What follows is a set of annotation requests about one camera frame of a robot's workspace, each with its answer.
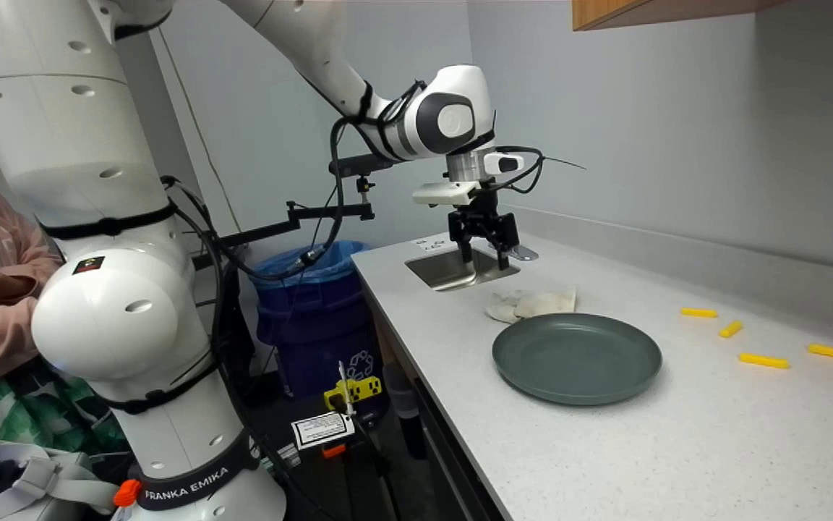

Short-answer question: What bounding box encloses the white label card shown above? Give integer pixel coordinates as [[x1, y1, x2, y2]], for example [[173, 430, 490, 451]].
[[288, 410, 359, 451]]

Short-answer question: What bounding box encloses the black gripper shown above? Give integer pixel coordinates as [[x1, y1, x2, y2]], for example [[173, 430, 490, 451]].
[[447, 184, 523, 271]]

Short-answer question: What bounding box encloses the cream white towel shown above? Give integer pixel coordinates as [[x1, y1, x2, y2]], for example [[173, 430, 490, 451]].
[[484, 281, 583, 328]]

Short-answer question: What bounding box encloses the blue plastic bin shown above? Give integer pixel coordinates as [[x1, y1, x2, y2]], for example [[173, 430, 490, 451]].
[[250, 239, 392, 403]]

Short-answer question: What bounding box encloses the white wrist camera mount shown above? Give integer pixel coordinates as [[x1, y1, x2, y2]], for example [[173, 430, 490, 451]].
[[412, 177, 484, 210]]

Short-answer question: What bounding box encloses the yellow perforated bracket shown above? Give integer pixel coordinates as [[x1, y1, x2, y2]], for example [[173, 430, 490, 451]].
[[324, 375, 386, 416]]

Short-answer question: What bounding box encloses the wooden wall cabinet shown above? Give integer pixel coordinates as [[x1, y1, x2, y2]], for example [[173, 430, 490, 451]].
[[570, 0, 789, 34]]

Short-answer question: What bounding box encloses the orange round knob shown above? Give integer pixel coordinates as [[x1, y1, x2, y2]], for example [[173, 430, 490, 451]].
[[111, 478, 144, 511]]

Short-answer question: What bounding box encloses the grey bag with straps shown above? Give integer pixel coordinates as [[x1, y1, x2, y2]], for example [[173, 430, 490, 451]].
[[0, 441, 123, 521]]

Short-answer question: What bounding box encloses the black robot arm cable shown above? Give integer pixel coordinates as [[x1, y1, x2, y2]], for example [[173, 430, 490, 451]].
[[159, 80, 557, 286]]

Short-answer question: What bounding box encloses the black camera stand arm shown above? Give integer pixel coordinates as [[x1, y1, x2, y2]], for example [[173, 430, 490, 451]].
[[189, 151, 412, 268]]

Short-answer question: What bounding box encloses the green patterned cloth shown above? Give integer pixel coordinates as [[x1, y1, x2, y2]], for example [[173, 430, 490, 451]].
[[0, 380, 137, 503]]

